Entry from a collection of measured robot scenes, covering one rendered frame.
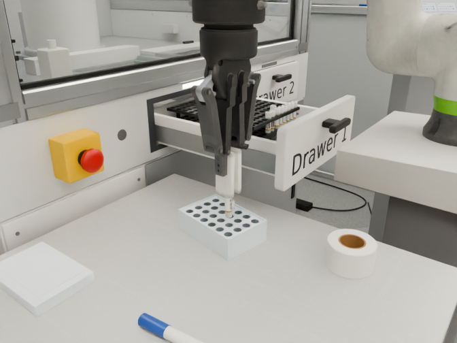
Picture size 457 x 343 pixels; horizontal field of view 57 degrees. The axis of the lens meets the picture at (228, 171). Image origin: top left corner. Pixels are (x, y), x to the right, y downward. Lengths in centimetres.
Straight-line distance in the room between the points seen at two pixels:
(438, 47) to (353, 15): 161
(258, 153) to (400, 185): 29
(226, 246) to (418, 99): 126
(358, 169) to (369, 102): 169
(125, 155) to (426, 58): 64
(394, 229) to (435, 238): 9
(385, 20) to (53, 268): 78
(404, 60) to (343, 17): 159
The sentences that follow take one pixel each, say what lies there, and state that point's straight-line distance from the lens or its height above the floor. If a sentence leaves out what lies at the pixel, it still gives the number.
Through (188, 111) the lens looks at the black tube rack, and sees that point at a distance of 87.
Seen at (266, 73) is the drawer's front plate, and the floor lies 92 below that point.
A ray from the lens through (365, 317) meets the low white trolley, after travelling 57.
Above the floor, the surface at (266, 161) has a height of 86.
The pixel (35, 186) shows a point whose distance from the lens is 75.
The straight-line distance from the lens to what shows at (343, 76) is 259.
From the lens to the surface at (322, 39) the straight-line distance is 262.
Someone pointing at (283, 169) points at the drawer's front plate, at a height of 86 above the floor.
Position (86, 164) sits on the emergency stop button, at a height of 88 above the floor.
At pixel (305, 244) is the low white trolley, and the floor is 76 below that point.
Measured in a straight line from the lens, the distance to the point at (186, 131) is 83.
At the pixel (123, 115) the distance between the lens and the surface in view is 82.
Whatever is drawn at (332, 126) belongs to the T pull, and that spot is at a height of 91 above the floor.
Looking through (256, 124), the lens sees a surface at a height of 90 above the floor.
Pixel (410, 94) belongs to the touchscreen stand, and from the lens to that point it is 173.
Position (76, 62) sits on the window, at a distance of 77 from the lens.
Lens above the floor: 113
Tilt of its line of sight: 24 degrees down
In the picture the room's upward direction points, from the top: straight up
